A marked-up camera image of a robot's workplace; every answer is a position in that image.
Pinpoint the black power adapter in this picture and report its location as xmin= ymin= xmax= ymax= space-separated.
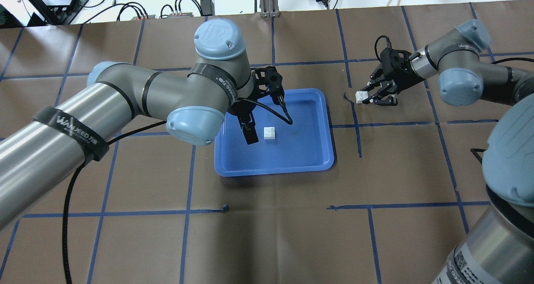
xmin=199 ymin=0 xmax=215 ymax=16

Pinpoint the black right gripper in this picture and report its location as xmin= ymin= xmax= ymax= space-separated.
xmin=360 ymin=48 xmax=425 ymax=106

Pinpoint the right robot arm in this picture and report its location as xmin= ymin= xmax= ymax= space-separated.
xmin=355 ymin=19 xmax=534 ymax=284

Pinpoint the white block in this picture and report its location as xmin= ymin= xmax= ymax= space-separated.
xmin=263 ymin=126 xmax=275 ymax=140
xmin=355 ymin=91 xmax=369 ymax=104

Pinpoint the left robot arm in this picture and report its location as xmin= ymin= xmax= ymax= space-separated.
xmin=0 ymin=18 xmax=292 ymax=231

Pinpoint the blue plastic tray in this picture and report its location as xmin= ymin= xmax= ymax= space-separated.
xmin=215 ymin=88 xmax=335 ymax=176

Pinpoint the black tripod stand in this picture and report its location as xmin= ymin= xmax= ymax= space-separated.
xmin=28 ymin=0 xmax=88 ymax=25

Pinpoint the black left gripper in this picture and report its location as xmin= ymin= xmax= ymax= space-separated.
xmin=229 ymin=67 xmax=287 ymax=145

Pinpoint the aluminium frame post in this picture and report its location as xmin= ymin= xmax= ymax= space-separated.
xmin=259 ymin=0 xmax=280 ymax=18

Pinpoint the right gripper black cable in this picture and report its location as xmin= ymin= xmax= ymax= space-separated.
xmin=374 ymin=35 xmax=393 ymax=63

